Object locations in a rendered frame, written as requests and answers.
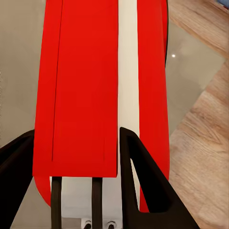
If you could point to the radio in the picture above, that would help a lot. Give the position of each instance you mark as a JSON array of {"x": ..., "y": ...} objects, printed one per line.
[{"x": 102, "y": 67}]

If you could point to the coffee table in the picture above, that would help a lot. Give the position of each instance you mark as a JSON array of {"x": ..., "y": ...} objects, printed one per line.
[{"x": 190, "y": 66}]

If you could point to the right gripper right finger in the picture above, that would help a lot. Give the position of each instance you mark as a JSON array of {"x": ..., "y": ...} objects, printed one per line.
[{"x": 166, "y": 209}]

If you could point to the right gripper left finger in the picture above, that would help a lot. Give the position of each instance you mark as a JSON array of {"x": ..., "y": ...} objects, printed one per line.
[{"x": 16, "y": 161}]

